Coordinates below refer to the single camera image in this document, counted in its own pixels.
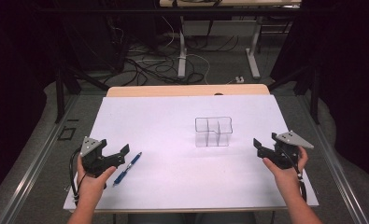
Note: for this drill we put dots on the white plug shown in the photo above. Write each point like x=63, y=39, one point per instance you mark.
x=239, y=79

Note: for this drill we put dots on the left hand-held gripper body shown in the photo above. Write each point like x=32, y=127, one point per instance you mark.
x=90, y=146

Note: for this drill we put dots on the black horizontal bar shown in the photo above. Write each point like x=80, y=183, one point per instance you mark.
x=173, y=10

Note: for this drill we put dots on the person's right hand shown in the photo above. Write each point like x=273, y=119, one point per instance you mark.
x=285, y=177

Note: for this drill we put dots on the white desk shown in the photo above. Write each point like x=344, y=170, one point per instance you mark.
x=182, y=46

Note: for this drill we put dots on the black curtain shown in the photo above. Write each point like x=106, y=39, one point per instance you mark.
x=350, y=77
x=14, y=77

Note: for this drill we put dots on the clear plastic pen organizer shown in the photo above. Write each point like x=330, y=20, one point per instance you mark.
x=213, y=133

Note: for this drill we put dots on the metal floor rail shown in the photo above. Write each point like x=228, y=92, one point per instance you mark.
x=32, y=168
x=337, y=168

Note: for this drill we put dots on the person's left hand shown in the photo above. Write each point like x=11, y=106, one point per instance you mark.
x=92, y=183

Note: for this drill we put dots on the blue pen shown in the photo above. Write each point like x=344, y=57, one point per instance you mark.
x=127, y=168

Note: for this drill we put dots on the white table cover board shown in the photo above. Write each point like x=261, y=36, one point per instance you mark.
x=188, y=174

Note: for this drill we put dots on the black metal stand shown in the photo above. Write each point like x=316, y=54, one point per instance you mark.
x=314, y=93
x=60, y=96

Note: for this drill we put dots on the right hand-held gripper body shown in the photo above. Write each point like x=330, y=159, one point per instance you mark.
x=289, y=144

